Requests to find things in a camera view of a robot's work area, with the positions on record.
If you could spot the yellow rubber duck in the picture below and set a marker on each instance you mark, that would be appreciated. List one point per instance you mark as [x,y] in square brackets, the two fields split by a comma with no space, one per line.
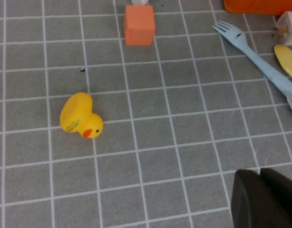
[79,114]

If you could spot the orange plastic cutlery holder crate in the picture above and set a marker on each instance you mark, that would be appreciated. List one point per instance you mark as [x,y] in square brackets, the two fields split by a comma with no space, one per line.
[260,6]

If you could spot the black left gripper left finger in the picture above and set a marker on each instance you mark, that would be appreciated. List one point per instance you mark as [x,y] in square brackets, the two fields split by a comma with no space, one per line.
[253,204]

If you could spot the white charger plug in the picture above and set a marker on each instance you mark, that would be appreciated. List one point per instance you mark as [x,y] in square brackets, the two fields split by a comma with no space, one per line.
[291,28]

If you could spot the green and white glue stick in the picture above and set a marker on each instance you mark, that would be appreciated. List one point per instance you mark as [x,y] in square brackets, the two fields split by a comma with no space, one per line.
[139,2]

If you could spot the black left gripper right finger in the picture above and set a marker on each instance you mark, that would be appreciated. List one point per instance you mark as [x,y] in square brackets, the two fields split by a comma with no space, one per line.
[284,187]

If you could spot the orange cube block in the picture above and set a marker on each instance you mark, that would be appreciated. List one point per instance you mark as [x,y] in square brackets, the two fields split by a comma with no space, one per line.
[139,25]

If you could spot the light blue plastic fork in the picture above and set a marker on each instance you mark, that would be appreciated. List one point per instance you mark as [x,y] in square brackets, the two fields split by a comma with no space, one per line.
[255,58]

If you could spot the yellow plastic spoon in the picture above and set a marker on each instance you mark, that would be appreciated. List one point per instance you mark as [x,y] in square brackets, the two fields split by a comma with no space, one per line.
[288,61]

